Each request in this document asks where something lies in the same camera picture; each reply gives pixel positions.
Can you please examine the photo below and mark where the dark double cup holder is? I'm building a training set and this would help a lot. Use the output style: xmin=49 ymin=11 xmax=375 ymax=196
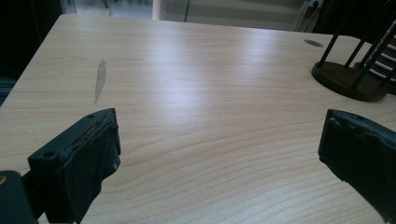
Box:
xmin=310 ymin=17 xmax=396 ymax=103

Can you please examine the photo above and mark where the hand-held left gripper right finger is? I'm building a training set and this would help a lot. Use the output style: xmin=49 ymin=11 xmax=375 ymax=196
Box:
xmin=318 ymin=108 xmax=396 ymax=224

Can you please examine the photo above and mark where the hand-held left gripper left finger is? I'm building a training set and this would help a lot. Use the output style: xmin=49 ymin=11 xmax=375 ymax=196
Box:
xmin=27 ymin=107 xmax=122 ymax=224

